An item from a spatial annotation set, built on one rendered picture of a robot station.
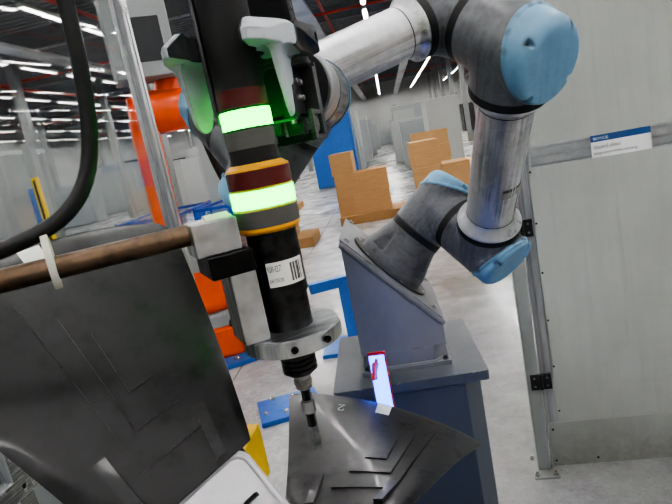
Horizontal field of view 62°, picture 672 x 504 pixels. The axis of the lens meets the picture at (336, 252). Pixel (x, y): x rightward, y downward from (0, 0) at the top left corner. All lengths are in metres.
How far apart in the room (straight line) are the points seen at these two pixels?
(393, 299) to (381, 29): 0.54
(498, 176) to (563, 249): 1.35
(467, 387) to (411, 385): 0.11
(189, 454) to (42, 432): 0.10
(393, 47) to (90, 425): 0.61
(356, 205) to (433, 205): 8.58
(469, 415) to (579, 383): 1.31
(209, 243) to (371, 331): 0.81
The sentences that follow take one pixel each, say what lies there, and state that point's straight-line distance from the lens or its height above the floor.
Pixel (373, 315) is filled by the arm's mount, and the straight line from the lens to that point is 1.14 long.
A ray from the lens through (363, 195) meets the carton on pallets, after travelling 9.67.
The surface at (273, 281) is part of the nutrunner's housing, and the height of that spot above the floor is 1.40.
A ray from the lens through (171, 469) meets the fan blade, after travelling 0.42.
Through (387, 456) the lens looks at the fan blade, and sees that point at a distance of 0.57.
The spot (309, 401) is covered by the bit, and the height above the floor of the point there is 1.30.
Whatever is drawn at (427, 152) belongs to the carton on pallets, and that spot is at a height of 1.06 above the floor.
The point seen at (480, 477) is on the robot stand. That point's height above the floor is 0.76.
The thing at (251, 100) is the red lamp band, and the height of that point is 1.52.
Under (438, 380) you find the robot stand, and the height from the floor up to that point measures 0.99.
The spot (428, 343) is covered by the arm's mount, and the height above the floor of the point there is 1.05.
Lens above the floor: 1.48
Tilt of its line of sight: 11 degrees down
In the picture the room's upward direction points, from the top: 11 degrees counter-clockwise
